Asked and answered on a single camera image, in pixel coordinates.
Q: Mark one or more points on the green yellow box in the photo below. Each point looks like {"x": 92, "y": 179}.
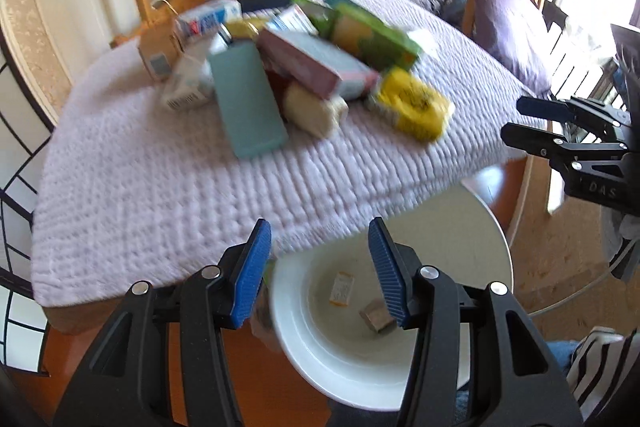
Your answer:
{"x": 370, "y": 32}

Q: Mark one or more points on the brown cardboard box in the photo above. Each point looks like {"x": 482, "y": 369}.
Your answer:
{"x": 155, "y": 42}

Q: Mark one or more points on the beige paper roll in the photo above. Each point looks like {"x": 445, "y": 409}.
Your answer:
{"x": 312, "y": 109}

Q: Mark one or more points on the pink box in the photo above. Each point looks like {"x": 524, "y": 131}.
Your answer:
{"x": 310, "y": 57}

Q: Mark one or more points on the small yellow white packet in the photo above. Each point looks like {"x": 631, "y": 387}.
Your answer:
{"x": 342, "y": 289}

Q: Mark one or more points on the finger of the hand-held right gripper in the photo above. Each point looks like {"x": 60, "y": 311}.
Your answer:
{"x": 535, "y": 139}
{"x": 542, "y": 107}

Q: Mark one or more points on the navy blue pad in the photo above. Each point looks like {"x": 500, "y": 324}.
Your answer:
{"x": 265, "y": 0}

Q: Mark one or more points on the white slatted rack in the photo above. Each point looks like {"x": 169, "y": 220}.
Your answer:
{"x": 575, "y": 62}

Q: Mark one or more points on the white blue barcode box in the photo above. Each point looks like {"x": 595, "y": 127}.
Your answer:
{"x": 187, "y": 84}

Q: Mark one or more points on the blue white red medicine box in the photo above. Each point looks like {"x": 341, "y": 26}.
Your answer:
{"x": 210, "y": 18}

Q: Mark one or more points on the teal box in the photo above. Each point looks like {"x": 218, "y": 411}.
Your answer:
{"x": 247, "y": 102}

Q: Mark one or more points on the small white blue carton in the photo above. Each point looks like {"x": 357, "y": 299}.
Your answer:
{"x": 292, "y": 19}

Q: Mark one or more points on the small brown box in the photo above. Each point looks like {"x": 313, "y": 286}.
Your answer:
{"x": 377, "y": 314}

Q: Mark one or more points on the blue jeans leg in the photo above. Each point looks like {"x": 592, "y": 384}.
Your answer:
{"x": 560, "y": 352}

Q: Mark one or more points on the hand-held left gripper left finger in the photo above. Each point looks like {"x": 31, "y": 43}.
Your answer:
{"x": 252, "y": 272}

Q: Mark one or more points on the purple cloth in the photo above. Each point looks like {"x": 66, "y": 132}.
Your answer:
{"x": 505, "y": 37}

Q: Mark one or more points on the lavender quilted blanket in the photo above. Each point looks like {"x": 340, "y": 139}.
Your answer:
{"x": 150, "y": 182}

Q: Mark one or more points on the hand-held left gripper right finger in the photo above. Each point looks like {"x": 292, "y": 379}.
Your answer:
{"x": 387, "y": 267}

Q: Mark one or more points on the black framed white screen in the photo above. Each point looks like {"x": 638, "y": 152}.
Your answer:
{"x": 15, "y": 217}

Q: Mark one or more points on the black white striped garment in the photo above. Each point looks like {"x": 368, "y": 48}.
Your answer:
{"x": 605, "y": 367}

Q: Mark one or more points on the white round bin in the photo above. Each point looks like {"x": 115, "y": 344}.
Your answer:
{"x": 325, "y": 337}

